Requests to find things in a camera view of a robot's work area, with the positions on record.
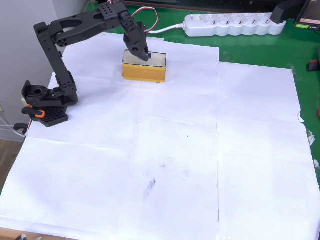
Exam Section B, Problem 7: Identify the yellow rectangular box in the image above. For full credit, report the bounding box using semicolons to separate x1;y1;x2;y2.
121;49;168;85

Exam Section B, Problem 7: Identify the white power strip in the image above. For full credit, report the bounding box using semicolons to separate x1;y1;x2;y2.
184;12;287;38

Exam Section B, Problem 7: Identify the white paper table covering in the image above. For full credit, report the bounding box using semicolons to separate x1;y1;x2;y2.
0;31;320;240

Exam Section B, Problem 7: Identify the green desk mat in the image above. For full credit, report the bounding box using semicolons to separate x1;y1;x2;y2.
83;0;320;188

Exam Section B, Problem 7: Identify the orange and black clamp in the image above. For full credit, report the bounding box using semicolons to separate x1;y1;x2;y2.
21;104;46;120

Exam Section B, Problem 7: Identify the black power adapter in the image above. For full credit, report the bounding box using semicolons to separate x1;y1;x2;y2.
270;0;312;25

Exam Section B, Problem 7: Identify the black box with green label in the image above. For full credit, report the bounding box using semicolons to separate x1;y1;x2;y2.
292;0;320;32

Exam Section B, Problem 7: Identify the red and black small device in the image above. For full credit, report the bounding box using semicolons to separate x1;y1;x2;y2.
307;59;320;73

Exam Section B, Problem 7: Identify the red servo cable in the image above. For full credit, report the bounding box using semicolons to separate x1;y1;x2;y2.
129;7;160;34

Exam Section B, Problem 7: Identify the white power strip cable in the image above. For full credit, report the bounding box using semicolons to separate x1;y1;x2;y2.
146;23;187;35

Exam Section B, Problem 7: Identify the black clamp handle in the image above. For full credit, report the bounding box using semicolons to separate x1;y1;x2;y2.
13;123;29;136

